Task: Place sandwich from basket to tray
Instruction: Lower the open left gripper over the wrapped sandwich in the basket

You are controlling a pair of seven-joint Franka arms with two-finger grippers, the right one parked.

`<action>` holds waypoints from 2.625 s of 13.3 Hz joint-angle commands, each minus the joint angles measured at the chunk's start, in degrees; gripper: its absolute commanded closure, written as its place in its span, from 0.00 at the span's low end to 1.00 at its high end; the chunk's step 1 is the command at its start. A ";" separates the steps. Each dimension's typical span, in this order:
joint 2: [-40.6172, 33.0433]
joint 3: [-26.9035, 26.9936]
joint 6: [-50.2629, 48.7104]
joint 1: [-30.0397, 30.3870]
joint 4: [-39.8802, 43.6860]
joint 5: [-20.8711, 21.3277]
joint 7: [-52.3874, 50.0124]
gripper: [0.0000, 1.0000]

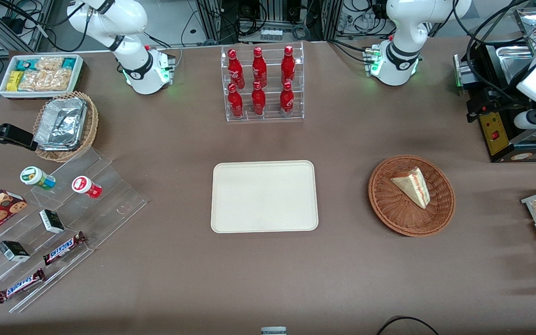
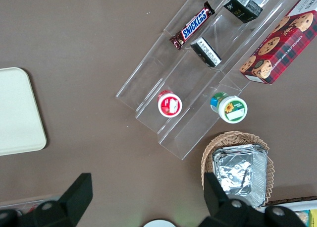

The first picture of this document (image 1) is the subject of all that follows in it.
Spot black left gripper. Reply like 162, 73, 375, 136
466, 88, 501, 123

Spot triangular packaged sandwich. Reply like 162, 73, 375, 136
390, 167, 431, 209

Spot wicker basket holding foil trays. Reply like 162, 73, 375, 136
33, 91, 99, 163

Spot round brown wicker basket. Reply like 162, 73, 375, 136
368, 154, 456, 238

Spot cream plastic tray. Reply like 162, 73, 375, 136
210, 160, 319, 234

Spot black food warmer machine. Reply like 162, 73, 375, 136
466, 40, 536, 163

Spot grey power box green light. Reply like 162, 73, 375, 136
453, 54, 476, 90

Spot green lid snack cup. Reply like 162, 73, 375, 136
20, 166, 56, 191

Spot stacked aluminium foil trays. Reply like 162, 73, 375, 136
34, 97, 88, 152

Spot yellow snack packet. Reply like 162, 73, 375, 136
7, 71, 25, 92

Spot steel warmer pan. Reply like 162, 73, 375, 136
496, 46, 536, 84

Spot clear large cracker bag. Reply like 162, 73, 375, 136
19, 68, 73, 92

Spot clear small cracker bag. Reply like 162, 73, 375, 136
35, 56, 64, 72

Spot red lid snack cup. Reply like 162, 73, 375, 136
72, 175, 102, 199

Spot white rectangular snack bin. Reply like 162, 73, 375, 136
0, 54, 85, 100

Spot small black box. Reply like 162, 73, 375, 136
39, 209, 66, 234
0, 240, 31, 262

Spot clear acrylic stepped display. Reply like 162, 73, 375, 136
0, 148, 148, 313

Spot Snickers bar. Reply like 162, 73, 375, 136
43, 231, 87, 266
0, 268, 46, 304

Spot red cola bottle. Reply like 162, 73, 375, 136
228, 48, 245, 89
252, 47, 268, 88
280, 81, 295, 116
251, 81, 267, 116
228, 83, 245, 118
281, 45, 296, 86

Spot clear acrylic bottle rack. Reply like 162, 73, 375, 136
221, 41, 305, 122

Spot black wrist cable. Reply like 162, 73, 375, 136
452, 0, 531, 107

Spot black cable loop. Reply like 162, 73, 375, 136
376, 315, 441, 335

